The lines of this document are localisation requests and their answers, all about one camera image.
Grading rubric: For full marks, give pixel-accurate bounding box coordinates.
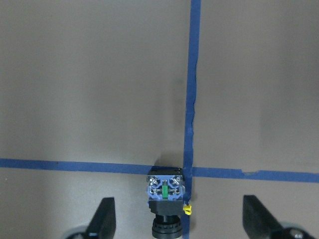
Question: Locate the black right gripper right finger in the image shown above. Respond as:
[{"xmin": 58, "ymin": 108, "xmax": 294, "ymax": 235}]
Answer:
[{"xmin": 242, "ymin": 195, "xmax": 285, "ymax": 239}]

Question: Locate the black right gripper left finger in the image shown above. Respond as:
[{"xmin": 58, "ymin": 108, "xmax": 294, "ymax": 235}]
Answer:
[{"xmin": 86, "ymin": 197, "xmax": 116, "ymax": 239}]

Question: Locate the yellow push button switch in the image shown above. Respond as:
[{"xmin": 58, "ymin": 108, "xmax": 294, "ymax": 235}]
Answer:
[{"xmin": 147, "ymin": 166, "xmax": 191, "ymax": 239}]

